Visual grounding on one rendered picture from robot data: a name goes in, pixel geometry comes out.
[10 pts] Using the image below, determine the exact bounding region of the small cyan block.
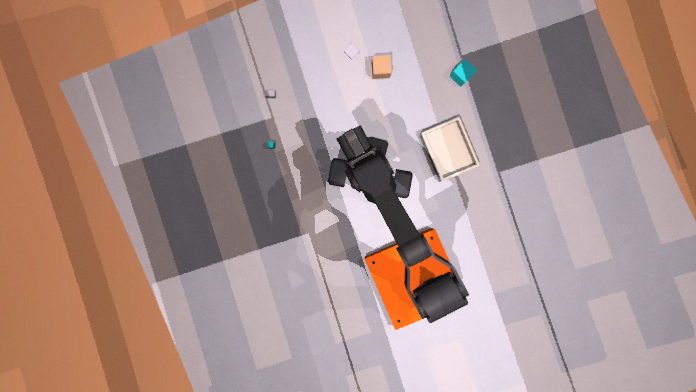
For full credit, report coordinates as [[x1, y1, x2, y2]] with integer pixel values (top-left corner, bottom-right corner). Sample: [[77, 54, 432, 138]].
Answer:
[[449, 59, 477, 87]]

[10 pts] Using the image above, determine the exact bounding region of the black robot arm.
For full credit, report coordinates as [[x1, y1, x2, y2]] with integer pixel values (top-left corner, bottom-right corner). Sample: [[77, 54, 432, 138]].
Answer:
[[336, 125, 469, 323]]

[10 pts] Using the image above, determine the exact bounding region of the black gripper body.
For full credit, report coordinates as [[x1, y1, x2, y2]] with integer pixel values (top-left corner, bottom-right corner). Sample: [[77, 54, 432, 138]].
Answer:
[[328, 158, 413, 198]]

